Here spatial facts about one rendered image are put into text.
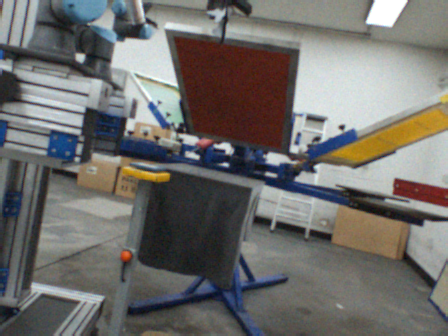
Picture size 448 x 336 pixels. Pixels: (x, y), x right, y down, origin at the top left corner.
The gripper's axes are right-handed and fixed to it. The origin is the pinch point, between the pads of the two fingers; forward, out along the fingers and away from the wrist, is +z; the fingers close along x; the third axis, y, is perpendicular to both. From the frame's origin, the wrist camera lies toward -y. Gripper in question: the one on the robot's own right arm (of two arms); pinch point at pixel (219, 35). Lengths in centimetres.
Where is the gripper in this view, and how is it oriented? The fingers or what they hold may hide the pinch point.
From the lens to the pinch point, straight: 161.6
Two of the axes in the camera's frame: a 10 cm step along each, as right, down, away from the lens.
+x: -1.3, -2.7, -9.5
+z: -2.5, 9.4, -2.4
